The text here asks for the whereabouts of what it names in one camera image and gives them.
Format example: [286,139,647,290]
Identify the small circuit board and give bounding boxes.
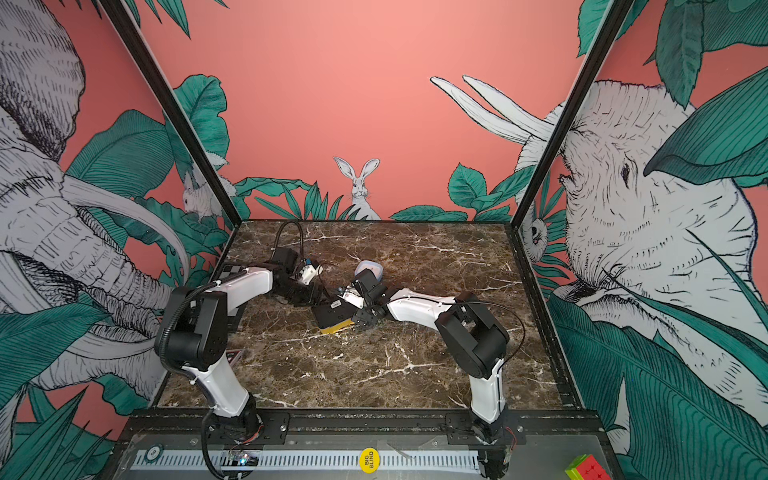
[223,452,259,469]

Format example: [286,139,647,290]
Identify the colourful puzzle cube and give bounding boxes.
[565,454,611,480]

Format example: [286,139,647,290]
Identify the checkerboard calibration card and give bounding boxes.
[213,263,243,280]

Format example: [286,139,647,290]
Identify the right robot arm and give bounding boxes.
[342,286,510,425]

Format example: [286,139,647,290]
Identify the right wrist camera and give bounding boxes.
[340,268,387,309]

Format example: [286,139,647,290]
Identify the white slotted cable duct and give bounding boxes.
[130,449,481,473]

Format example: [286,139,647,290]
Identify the triangle sticker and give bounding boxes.
[225,349,244,366]

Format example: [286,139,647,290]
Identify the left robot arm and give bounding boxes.
[155,264,324,418]

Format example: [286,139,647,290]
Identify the yellow big blind chip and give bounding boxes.
[359,448,381,474]

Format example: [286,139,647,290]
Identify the yellow alarm clock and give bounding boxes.
[311,298,359,334]

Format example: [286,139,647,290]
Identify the blue alarm clock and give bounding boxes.
[355,260,384,281]

